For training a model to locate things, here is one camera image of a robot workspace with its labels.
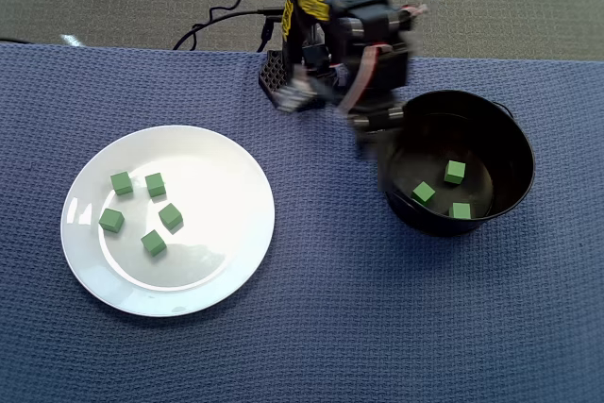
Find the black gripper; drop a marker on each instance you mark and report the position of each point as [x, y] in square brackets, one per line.
[376, 121]

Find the green cube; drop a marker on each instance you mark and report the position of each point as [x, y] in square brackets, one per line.
[111, 220]
[170, 217]
[455, 172]
[423, 193]
[122, 183]
[153, 242]
[460, 210]
[156, 185]

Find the white round plate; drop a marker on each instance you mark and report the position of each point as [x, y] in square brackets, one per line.
[212, 256]

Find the black metal bucket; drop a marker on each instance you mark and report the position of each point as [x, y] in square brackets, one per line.
[448, 226]

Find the blue woven tablecloth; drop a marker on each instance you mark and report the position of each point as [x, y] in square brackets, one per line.
[330, 304]

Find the small wrist camera board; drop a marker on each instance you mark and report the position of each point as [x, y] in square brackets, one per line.
[297, 94]

